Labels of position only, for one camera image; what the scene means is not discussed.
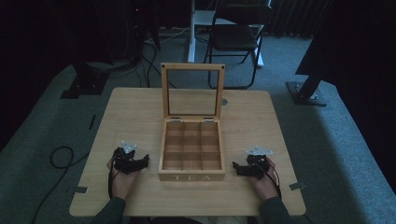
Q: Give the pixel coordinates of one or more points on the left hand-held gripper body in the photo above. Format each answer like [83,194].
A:
[124,162]

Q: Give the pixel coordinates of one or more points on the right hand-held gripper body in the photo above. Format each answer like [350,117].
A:
[259,164]

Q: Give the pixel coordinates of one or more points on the wooden tea box with lid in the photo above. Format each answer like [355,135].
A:
[191,176]

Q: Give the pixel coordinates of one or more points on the person's left hand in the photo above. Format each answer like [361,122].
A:
[123,183]

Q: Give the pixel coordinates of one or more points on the person's right hand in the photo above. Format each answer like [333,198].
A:
[265,186]

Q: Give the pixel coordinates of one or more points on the grey tape strip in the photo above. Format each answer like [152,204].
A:
[297,186]
[80,189]

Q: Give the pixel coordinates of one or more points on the black marker pen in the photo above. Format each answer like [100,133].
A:
[92,122]

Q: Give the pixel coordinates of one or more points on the small round metal disc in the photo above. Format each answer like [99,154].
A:
[224,101]

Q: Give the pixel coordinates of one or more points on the black folding chair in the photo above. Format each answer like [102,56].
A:
[236,37]

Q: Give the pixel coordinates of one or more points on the black stand base with post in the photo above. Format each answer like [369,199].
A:
[306,93]

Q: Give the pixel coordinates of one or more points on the black stand base plate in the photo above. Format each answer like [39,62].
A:
[84,84]

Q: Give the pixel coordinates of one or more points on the white desk frame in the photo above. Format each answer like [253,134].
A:
[192,34]

